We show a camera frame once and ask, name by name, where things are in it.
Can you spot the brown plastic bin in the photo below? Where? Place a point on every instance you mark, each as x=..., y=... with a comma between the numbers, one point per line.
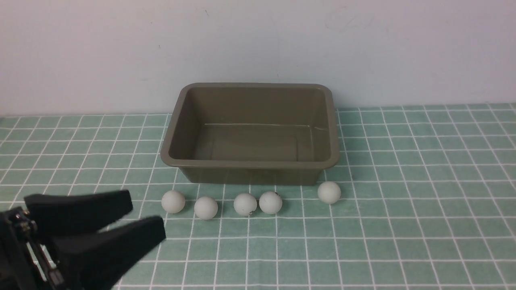
x=252, y=133

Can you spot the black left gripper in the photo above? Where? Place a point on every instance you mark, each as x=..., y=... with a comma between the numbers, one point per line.
x=87, y=259

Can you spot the white printed table-tennis ball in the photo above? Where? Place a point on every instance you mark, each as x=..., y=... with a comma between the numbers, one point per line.
x=270, y=202

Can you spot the green checkered tablecloth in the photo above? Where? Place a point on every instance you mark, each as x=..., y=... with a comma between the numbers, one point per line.
x=427, y=201

